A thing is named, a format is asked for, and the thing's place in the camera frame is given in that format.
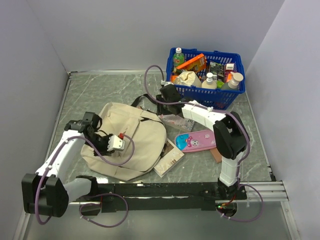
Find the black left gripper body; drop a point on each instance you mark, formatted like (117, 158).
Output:
(100, 143)

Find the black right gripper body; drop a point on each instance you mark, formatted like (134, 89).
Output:
(163, 109)

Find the beige canvas backpack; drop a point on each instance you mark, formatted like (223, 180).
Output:
(147, 137)

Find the coffee cover book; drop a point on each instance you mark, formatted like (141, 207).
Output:
(170, 157)

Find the brown leather wallet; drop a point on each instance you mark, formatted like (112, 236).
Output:
(216, 155)

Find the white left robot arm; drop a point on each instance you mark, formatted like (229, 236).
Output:
(43, 191)

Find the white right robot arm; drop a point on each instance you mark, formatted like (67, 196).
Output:
(231, 138)

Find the beige crumpled paper bag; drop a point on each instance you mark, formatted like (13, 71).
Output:
(188, 78)

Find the green tea bottle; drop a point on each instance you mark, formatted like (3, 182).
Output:
(178, 57)

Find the cream pump bottle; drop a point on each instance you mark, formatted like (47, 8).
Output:
(210, 81)

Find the orange snack box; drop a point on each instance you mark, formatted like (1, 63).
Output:
(195, 64)

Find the blue plastic basket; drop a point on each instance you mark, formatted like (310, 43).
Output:
(202, 75)

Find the dark snack packet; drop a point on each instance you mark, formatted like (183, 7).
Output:
(217, 69)

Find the pink blue pencil case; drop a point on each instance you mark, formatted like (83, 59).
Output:
(196, 141)

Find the grey pump bottle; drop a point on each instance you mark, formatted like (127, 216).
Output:
(233, 81)

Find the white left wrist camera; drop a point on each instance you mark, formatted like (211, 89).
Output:
(115, 143)

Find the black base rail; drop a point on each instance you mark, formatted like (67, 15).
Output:
(113, 197)

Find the aluminium frame rail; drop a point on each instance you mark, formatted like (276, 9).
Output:
(268, 191)

